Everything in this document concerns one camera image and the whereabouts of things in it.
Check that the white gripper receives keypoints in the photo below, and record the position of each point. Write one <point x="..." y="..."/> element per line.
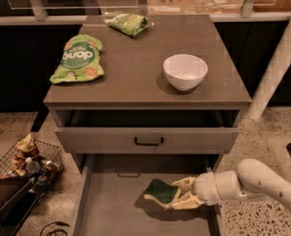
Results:
<point x="204" y="186"/>

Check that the green yellow sponge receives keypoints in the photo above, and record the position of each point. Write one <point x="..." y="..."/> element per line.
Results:
<point x="161" y="193"/>

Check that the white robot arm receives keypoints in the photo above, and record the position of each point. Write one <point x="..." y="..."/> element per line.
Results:
<point x="251" y="181"/>

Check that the grey open middle drawer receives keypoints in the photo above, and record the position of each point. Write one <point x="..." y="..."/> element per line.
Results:
<point x="111" y="202"/>

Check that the grey drawer cabinet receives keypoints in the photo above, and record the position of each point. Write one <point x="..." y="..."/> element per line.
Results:
<point x="134" y="80"/>

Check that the grey top drawer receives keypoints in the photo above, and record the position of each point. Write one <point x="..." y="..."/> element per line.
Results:
<point x="184" y="131"/>

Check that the white bowl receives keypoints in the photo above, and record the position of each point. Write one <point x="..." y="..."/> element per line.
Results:
<point x="184" y="71"/>

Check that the large green snack bag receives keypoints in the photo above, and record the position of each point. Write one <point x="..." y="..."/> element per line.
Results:
<point x="80" y="61"/>

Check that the small green snack bag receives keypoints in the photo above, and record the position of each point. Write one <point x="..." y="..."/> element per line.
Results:
<point x="129" y="24"/>

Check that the dark bin lower left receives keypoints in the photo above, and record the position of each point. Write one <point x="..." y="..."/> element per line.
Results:
<point x="15" y="204"/>

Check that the black top drawer handle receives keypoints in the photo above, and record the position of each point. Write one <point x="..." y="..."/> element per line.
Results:
<point x="148" y="143"/>

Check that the wire basket with items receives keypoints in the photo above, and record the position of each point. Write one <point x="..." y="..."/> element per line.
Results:
<point x="34" y="160"/>

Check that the white diagonal support post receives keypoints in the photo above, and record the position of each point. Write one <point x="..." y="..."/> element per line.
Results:
<point x="273" y="75"/>

